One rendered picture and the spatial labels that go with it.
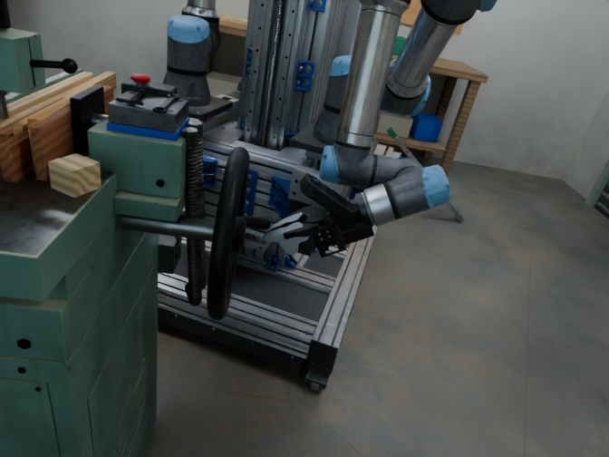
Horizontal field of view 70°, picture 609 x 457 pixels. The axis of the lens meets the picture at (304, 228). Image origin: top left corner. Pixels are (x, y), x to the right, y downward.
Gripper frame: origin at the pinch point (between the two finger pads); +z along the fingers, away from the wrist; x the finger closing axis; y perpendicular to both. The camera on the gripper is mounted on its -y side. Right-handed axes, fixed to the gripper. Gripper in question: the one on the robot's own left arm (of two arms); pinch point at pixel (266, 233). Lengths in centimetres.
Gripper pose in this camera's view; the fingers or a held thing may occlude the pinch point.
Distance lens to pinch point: 85.6
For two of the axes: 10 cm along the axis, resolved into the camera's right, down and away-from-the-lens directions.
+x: -0.2, -5.0, 8.7
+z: -9.3, 3.2, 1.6
